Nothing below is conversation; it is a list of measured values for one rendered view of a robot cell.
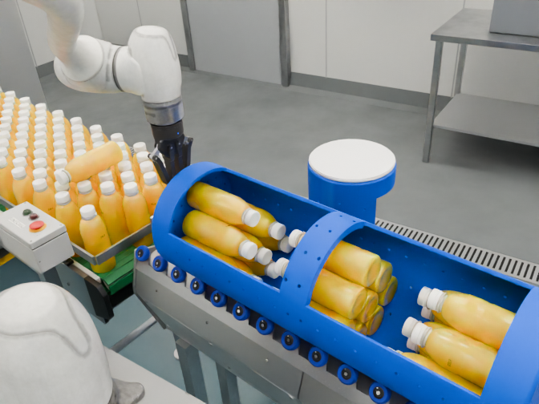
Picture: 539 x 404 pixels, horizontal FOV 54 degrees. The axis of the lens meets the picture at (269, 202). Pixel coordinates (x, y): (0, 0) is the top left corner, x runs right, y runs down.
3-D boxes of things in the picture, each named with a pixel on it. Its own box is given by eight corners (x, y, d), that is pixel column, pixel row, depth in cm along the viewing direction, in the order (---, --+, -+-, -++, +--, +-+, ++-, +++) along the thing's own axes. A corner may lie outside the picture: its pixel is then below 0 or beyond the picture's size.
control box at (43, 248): (41, 274, 135) (29, 243, 130) (4, 246, 147) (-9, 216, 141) (74, 254, 141) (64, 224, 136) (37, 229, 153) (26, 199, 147)
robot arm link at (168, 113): (133, 98, 120) (138, 123, 123) (159, 107, 115) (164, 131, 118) (164, 86, 126) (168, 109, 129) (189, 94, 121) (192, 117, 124)
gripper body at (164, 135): (168, 109, 128) (175, 143, 133) (141, 122, 123) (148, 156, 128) (189, 116, 124) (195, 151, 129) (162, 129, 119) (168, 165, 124)
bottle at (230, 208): (190, 179, 131) (245, 201, 121) (208, 183, 137) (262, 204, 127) (181, 205, 132) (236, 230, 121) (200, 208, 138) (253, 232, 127)
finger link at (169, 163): (173, 143, 125) (169, 146, 124) (180, 184, 131) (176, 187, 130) (163, 139, 127) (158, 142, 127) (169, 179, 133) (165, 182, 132)
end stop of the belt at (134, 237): (99, 265, 145) (96, 256, 143) (97, 264, 145) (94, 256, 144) (203, 200, 170) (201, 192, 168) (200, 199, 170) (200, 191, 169)
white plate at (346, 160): (324, 186, 156) (324, 189, 157) (411, 171, 161) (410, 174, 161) (298, 146, 179) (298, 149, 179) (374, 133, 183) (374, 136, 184)
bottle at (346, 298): (345, 321, 101) (271, 283, 112) (359, 319, 107) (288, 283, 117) (357, 287, 101) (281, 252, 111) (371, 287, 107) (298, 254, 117)
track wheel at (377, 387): (369, 406, 104) (373, 404, 105) (391, 404, 101) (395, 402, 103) (365, 381, 105) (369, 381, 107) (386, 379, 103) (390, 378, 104)
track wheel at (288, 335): (281, 352, 116) (285, 351, 118) (298, 349, 114) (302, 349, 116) (277, 331, 118) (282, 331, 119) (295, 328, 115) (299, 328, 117)
